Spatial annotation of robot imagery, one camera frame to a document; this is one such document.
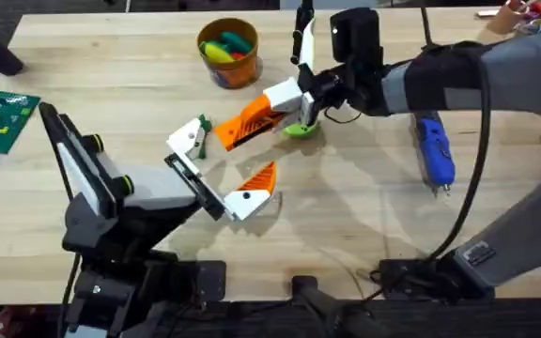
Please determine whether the thick black cable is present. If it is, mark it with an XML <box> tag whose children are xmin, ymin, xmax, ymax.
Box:
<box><xmin>368</xmin><ymin>46</ymin><xmax>493</xmax><ymax>295</ymax></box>

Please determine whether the orange tub with toys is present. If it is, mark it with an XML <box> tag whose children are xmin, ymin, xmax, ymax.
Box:
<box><xmin>196</xmin><ymin>17</ymin><xmax>263</xmax><ymax>90</ymax></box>

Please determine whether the black upright plate left wrist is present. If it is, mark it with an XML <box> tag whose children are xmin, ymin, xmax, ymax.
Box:
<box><xmin>39</xmin><ymin>101</ymin><xmax>135</xmax><ymax>220</ymax></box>

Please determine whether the heap of assorted items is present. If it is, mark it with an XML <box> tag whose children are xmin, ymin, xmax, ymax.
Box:
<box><xmin>475</xmin><ymin>0</ymin><xmax>541</xmax><ymax>38</ymax></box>

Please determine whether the green disc with holes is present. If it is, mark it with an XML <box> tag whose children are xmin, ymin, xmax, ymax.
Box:
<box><xmin>282</xmin><ymin>119</ymin><xmax>321</xmax><ymax>140</ymax></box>

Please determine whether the green vegetable toy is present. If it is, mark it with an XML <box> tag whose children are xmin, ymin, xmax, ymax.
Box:
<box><xmin>197</xmin><ymin>114</ymin><xmax>214</xmax><ymax>161</ymax></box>

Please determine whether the black rail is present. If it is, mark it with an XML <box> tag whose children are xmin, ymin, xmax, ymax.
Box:
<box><xmin>0</xmin><ymin>300</ymin><xmax>541</xmax><ymax>338</ymax></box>

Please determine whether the blue electric screwdriver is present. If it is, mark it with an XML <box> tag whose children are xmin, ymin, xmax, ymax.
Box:
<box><xmin>412</xmin><ymin>111</ymin><xmax>457</xmax><ymax>196</ymax></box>

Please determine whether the black upright plate wrist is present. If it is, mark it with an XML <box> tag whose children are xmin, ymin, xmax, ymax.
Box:
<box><xmin>290</xmin><ymin>0</ymin><xmax>317</xmax><ymax>72</ymax></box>
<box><xmin>39</xmin><ymin>101</ymin><xmax>135</xmax><ymax>220</ymax></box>

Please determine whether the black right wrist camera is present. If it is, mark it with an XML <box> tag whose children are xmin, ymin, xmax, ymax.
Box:
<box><xmin>330</xmin><ymin>7</ymin><xmax>385</xmax><ymax>67</ymax></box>

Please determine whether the black stand pole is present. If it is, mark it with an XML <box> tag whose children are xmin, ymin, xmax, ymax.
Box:
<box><xmin>290</xmin><ymin>275</ymin><xmax>394</xmax><ymax>338</ymax></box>

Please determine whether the thin black cable loop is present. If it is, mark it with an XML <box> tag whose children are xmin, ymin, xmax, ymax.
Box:
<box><xmin>323</xmin><ymin>103</ymin><xmax>363</xmax><ymax>126</ymax></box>

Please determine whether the black upright plate right wrist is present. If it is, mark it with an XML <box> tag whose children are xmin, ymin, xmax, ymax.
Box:
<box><xmin>290</xmin><ymin>0</ymin><xmax>317</xmax><ymax>72</ymax></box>

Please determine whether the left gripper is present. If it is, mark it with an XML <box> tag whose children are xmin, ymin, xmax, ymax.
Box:
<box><xmin>62</xmin><ymin>116</ymin><xmax>280</xmax><ymax>264</ymax></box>

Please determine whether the orange ribbed wedge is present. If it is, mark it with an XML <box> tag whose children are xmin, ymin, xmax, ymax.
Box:
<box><xmin>212</xmin><ymin>112</ymin><xmax>286</xmax><ymax>152</ymax></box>

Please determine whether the green board with toy blocks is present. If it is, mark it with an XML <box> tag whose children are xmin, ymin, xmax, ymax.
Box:
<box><xmin>0</xmin><ymin>88</ymin><xmax>41</xmax><ymax>161</ymax></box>

